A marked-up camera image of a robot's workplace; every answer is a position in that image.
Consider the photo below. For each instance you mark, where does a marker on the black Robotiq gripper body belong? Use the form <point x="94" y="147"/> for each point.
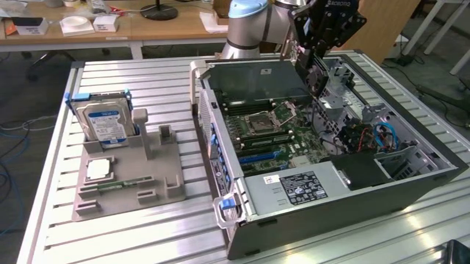
<point x="326" y="24"/>

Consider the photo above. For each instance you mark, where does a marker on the black graphics card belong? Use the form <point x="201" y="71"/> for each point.
<point x="311" y="71"/>

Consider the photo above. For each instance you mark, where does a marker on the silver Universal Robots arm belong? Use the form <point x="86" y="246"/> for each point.
<point x="246" y="27"/>

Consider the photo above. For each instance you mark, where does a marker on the wooden cabinet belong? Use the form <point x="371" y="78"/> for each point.
<point x="382" y="24"/>

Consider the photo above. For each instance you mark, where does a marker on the black power adapter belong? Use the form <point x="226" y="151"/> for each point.
<point x="405" y="60"/>

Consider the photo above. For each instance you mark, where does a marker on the white paper stack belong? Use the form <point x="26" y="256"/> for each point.
<point x="213" y="23"/>

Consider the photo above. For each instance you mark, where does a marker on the silver metal drive cage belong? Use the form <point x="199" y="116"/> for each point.
<point x="330" y="110"/>

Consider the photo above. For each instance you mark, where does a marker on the open socket cover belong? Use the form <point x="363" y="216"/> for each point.
<point x="285" y="112"/>

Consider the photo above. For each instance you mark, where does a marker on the CPU socket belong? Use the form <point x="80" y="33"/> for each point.
<point x="261" y="122"/>

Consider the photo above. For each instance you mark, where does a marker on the dark installed RAM stick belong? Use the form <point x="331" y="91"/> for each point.
<point x="265" y="134"/>
<point x="267" y="142"/>

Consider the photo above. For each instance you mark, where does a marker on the black round lamp base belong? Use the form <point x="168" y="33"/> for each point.
<point x="159" y="12"/>

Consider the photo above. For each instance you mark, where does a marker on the wooden desk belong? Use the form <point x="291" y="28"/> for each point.
<point x="154" y="30"/>

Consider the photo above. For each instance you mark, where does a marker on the green motherboard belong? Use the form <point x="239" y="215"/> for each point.
<point x="305" y="143"/>

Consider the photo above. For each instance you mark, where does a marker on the blue expansion slot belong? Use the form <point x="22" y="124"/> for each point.
<point x="258" y="158"/>

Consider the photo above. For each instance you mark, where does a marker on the grey disk bay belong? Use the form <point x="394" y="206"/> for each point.
<point x="403" y="162"/>

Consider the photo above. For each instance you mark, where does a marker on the small white labelled box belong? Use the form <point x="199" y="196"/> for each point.
<point x="106" y="24"/>

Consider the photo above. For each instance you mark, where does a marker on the grey power supply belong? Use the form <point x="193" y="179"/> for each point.
<point x="271" y="198"/>

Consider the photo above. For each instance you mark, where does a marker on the white round container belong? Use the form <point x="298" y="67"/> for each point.
<point x="76" y="24"/>

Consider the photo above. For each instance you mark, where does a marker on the hard disk in blue carrier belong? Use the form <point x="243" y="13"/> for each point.
<point x="104" y="123"/>

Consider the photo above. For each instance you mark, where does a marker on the blue case latch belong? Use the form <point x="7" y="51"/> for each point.
<point x="226" y="204"/>

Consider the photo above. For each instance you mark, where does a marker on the open black PC case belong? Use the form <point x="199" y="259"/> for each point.
<point x="330" y="220"/>

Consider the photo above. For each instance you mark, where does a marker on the black office chair base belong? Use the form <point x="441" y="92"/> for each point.
<point x="40" y="61"/>

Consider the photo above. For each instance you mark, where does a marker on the white box with black lid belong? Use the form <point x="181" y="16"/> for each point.
<point x="30" y="25"/>

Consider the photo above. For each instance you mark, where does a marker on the green RAM stick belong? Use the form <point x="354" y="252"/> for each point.
<point x="120" y="183"/>

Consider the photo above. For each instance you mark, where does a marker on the silver CPU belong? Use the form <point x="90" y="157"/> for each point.
<point x="98" y="169"/>

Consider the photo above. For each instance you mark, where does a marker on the grey parts rack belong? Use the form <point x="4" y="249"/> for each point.
<point x="124" y="198"/>

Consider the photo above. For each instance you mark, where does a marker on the black object with dark screen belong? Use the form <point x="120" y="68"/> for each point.
<point x="458" y="253"/>

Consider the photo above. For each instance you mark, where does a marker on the white table frame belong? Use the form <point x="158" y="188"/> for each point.
<point x="418" y="30"/>

